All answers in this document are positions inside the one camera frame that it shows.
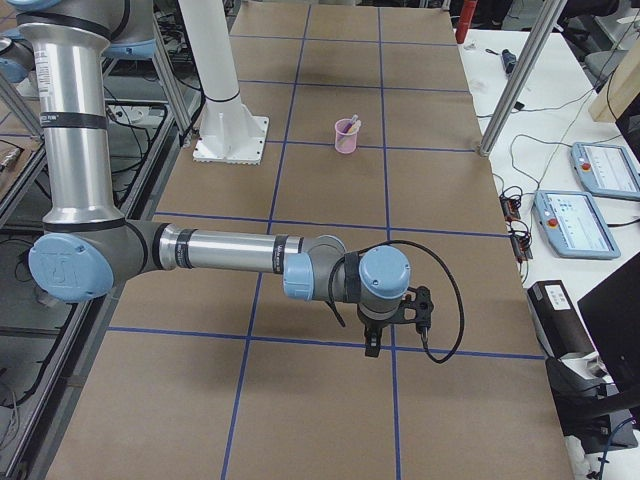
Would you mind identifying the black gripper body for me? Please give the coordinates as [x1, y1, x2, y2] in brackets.
[364, 321, 385, 345]

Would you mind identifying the purple highlighter pen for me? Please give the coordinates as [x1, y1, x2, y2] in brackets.
[343, 114, 359, 134]

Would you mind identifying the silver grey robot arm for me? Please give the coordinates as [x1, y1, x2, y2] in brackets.
[14, 1, 411, 356]

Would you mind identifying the pink mesh pen holder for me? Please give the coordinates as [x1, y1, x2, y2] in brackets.
[334, 118, 361, 154]

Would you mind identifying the black box with label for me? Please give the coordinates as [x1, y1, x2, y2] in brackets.
[527, 280, 595, 360]

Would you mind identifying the brown paper table cover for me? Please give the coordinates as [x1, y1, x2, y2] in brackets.
[48, 2, 572, 479]

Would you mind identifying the near teach pendant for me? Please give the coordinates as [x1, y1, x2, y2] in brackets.
[533, 190, 621, 260]

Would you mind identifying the teach pendant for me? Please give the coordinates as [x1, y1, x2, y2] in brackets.
[571, 142, 639, 201]
[533, 190, 621, 260]

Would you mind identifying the black monitor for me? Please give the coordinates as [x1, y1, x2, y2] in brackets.
[578, 255, 639, 390]

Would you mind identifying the far teach pendant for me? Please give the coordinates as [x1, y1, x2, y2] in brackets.
[571, 142, 639, 201]

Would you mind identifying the black camera cable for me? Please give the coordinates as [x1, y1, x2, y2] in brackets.
[324, 240, 465, 364]

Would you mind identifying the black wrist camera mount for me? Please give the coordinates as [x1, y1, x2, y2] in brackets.
[400, 286, 434, 343]

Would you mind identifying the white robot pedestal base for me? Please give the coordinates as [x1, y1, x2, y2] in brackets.
[179, 0, 269, 165]

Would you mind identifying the aluminium frame post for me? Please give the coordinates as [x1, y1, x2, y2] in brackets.
[478, 0, 567, 157]

